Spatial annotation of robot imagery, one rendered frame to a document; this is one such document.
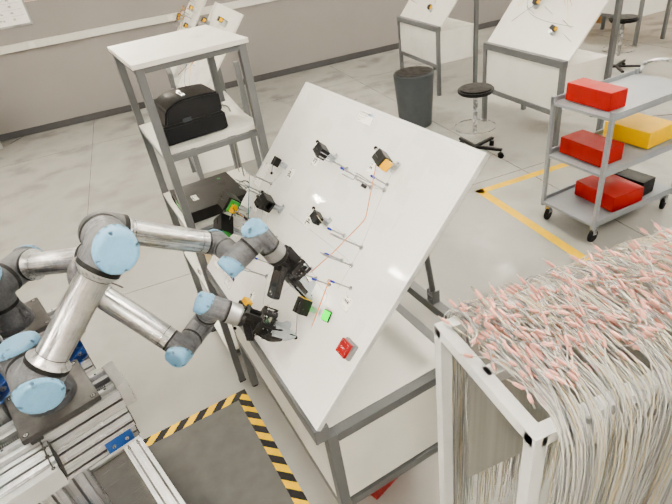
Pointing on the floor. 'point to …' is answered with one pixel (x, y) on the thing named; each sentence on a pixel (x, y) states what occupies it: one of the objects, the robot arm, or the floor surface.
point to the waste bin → (415, 94)
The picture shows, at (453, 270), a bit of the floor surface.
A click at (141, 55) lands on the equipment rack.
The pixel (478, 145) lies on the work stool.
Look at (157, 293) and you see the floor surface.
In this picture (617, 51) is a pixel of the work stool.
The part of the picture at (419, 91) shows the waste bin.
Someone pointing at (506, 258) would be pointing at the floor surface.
